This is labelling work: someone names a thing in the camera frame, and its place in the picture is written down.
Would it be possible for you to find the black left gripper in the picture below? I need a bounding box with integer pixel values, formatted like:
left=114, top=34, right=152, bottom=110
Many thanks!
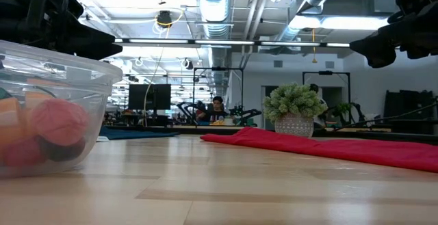
left=0, top=0, right=123, bottom=61

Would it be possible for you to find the pink toy raspberry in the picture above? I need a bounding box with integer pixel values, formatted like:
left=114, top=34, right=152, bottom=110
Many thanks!
left=29, top=98, right=90, bottom=147

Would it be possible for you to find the clear plastic tupperware container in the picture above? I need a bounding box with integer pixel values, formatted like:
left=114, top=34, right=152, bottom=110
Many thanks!
left=0, top=39, right=123, bottom=179

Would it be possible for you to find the black background cabinet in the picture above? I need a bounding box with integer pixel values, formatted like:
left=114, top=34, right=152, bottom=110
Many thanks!
left=385, top=90, right=437, bottom=135

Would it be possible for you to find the small green background plant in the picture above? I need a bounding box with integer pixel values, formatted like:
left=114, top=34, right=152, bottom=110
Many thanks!
left=335, top=101, right=354, bottom=118

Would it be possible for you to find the person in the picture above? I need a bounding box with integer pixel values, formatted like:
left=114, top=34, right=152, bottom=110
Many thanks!
left=309, top=83, right=335, bottom=127
left=205, top=96, right=230, bottom=125

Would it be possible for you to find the black background monitor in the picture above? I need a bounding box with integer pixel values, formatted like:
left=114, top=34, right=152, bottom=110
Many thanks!
left=128, top=83, right=172, bottom=111

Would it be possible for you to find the red cloth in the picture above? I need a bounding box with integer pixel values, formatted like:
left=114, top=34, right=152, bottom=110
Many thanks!
left=200, top=127, right=438, bottom=174

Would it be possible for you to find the green artificial potted plant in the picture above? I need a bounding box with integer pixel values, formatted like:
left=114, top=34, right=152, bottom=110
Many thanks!
left=262, top=82, right=329, bottom=139

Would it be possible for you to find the navy blue cloth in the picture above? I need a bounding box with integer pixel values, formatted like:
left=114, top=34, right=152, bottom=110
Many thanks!
left=99, top=125, right=181, bottom=140

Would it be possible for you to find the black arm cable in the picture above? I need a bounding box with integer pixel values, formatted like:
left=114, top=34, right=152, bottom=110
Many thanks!
left=335, top=101, right=438, bottom=132

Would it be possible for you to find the black background rig frame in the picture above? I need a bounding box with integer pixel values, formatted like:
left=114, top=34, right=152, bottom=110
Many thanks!
left=192, top=66, right=245, bottom=116
left=302, top=70, right=352, bottom=116

